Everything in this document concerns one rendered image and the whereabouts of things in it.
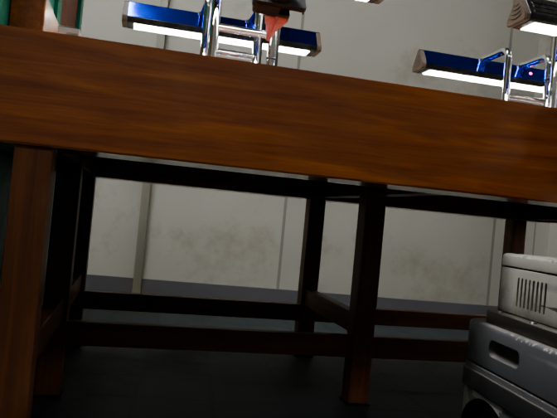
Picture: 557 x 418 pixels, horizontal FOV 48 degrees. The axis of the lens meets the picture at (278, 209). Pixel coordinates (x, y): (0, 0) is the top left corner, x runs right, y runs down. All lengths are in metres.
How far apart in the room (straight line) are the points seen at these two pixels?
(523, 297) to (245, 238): 2.32
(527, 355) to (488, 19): 2.95
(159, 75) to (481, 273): 2.88
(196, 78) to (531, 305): 0.69
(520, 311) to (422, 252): 2.40
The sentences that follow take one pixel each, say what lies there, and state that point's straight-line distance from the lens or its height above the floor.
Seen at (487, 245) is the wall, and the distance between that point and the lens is 3.73.
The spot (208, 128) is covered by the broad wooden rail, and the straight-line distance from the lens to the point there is 1.08.
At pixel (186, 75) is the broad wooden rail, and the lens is 1.09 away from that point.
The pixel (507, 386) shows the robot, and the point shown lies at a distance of 1.16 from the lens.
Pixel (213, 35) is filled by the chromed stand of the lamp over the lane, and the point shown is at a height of 0.93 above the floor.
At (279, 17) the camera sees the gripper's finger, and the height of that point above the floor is 0.87.
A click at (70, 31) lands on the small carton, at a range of 1.14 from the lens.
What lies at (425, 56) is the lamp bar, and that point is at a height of 1.08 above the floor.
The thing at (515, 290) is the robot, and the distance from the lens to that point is 1.22.
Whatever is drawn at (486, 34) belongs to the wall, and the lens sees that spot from 3.85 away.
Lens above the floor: 0.50
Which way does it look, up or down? 1 degrees up
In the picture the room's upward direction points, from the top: 5 degrees clockwise
